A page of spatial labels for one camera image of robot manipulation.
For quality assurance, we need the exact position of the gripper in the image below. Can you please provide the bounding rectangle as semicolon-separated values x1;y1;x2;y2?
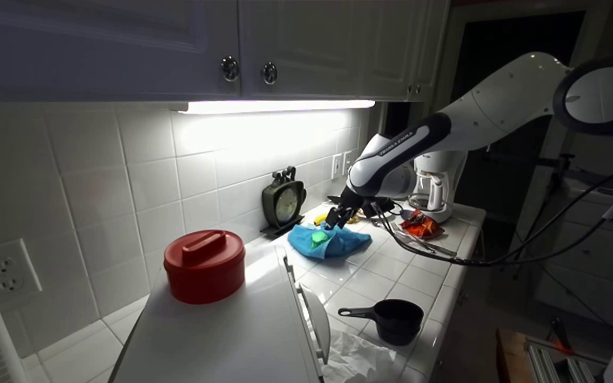
325;186;366;230

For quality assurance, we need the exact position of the yellow banana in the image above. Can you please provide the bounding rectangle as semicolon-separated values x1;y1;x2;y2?
314;212;361;226

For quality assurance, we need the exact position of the blue cloth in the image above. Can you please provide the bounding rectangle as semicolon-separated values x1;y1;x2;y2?
287;222;372;260

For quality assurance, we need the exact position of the dark dial kitchen scale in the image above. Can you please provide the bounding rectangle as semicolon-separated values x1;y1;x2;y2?
260;165;308;238

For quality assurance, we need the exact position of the orange red snack bag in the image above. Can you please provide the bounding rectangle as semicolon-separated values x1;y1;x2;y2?
399;209;445;239

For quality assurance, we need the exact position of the silver utensil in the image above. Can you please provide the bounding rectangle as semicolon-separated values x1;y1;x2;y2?
390;222;458;257

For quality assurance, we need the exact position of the white coffee maker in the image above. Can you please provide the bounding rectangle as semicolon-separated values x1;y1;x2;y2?
407;150;468;224

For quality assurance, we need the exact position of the black measuring cup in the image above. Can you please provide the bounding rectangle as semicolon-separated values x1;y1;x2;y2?
337;298;425;347

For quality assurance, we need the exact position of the under-cabinet light strip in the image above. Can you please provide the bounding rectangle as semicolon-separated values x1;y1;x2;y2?
178;99;377;115

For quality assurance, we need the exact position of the crumpled white plastic bag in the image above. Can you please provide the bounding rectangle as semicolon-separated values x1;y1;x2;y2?
321;329;399;383

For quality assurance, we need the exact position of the red round lidded container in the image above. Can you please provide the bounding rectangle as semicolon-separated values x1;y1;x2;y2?
163;229;246;305

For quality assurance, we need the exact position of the white countertop appliance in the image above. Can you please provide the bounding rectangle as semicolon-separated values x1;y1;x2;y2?
109;242;334;383

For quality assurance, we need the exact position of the white cabinet door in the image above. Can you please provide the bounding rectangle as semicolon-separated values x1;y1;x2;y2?
0;0;242;102
238;0;430;101

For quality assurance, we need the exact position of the stand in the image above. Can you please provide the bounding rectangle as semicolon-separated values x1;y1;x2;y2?
485;151;578;267

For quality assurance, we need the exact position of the white drawer cabinet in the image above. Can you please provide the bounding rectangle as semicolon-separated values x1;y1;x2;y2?
533;184;613;326

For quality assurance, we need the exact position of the white upper cabinet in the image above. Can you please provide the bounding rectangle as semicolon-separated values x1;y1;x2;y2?
0;0;452;103

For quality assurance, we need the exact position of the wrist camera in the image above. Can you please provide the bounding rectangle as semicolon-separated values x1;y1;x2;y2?
362;198;396;218

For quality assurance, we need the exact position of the white appliance door handle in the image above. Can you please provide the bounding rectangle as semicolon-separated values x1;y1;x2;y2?
296;282;332;365

